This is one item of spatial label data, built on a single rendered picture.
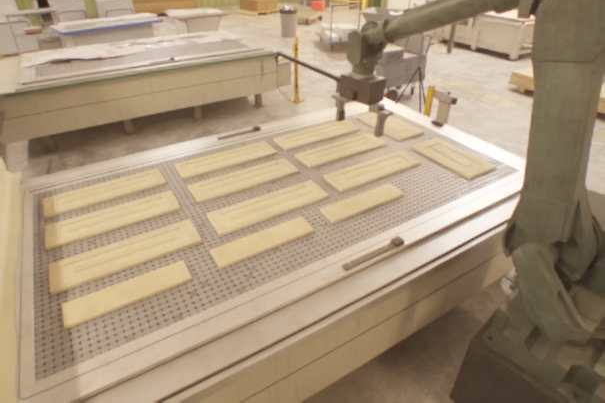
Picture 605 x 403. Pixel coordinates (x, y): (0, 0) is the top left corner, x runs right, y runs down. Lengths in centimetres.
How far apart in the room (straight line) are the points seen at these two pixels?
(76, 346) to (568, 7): 200
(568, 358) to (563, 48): 125
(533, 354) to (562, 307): 35
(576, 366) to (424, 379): 85
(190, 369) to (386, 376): 131
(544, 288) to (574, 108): 66
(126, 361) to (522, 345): 160
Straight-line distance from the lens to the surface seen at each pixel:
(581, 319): 182
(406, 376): 252
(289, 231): 191
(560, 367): 201
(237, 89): 557
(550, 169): 159
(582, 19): 148
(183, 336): 158
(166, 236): 199
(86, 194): 250
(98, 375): 159
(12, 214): 257
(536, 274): 169
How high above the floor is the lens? 210
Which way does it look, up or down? 31 degrees down
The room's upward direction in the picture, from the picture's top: straight up
